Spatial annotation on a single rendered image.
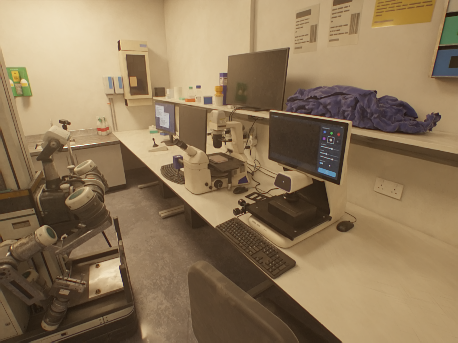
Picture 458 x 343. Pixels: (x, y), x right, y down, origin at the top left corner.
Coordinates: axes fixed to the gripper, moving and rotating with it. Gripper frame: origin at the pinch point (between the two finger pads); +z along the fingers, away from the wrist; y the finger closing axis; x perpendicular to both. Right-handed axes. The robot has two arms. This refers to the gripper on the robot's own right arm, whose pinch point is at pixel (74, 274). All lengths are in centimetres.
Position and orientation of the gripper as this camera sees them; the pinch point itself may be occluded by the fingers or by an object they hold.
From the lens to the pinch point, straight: 142.2
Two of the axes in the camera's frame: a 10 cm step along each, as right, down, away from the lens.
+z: 4.8, -8.8, -0.3
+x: 3.9, 2.4, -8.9
